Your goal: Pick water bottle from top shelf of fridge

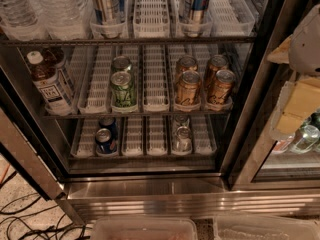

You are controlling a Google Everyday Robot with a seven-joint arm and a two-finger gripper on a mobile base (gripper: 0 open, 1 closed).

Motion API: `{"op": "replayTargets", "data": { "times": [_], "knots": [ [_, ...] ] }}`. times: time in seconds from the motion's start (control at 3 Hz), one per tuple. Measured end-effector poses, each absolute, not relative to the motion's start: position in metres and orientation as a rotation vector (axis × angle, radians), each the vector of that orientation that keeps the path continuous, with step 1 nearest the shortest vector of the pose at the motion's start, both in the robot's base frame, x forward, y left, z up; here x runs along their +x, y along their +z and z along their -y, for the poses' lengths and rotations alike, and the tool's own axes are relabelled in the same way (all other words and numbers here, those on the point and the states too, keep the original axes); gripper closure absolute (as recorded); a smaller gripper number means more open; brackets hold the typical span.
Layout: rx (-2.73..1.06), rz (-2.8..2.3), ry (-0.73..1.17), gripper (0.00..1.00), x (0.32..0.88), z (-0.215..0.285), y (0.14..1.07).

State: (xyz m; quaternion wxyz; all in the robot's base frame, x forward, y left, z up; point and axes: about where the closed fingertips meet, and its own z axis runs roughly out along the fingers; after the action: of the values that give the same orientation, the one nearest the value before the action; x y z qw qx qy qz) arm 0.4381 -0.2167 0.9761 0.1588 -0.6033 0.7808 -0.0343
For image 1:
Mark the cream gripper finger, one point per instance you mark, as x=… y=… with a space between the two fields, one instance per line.
x=280 y=55
x=297 y=101

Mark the clear water bottle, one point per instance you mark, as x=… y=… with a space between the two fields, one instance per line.
x=20 y=21
x=63 y=19

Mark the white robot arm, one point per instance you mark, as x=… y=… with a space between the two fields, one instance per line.
x=304 y=51

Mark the clear bottle right compartment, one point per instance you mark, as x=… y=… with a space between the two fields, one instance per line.
x=306 y=137

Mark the rear iced tea bottle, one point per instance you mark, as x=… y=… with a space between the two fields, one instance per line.
x=56 y=57

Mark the iced tea bottle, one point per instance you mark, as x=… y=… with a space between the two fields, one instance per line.
x=48 y=82
x=56 y=57

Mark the front iced tea bottle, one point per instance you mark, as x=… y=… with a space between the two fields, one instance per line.
x=48 y=82

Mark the open fridge door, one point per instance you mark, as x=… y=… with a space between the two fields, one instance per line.
x=20 y=146

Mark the red white can right compartment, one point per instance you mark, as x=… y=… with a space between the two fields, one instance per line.
x=282 y=145

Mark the rear right gold can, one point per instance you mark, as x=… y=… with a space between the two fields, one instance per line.
x=214 y=64

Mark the gold can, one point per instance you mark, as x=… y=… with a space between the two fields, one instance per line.
x=186 y=62
x=214 y=64
x=220 y=89
x=187 y=90

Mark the front right gold can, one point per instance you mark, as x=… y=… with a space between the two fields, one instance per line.
x=220 y=89

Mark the rear left gold can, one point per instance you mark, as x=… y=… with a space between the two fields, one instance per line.
x=186 y=62

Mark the front left gold can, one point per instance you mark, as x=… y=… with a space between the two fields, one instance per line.
x=187 y=90

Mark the right tall silver blue can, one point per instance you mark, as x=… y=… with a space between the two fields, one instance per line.
x=192 y=15

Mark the tall silver blue can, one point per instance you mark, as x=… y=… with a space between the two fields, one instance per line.
x=192 y=15
x=109 y=18

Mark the rear silver can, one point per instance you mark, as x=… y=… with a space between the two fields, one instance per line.
x=180 y=121

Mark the front silver can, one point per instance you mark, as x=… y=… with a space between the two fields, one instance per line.
x=182 y=143

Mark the right clear plastic bin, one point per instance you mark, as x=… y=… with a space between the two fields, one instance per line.
x=253 y=227

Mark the clear plastic bin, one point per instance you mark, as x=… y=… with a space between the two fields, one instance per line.
x=253 y=227
x=144 y=228

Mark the rear green soda can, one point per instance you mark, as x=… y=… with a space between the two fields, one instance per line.
x=121 y=63

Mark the green soda can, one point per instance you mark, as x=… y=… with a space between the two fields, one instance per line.
x=124 y=95
x=121 y=63

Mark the front green soda can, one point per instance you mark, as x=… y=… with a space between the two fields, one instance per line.
x=124 y=95

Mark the left tall silver blue can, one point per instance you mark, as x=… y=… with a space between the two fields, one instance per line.
x=109 y=18

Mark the front blue soda can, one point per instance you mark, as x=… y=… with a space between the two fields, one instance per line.
x=105 y=141

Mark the left clear plastic bin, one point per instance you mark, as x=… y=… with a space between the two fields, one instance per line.
x=144 y=228

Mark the top wire shelf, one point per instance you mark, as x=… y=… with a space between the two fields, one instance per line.
x=129 y=41

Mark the middle wire shelf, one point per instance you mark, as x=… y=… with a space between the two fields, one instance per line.
x=135 y=114

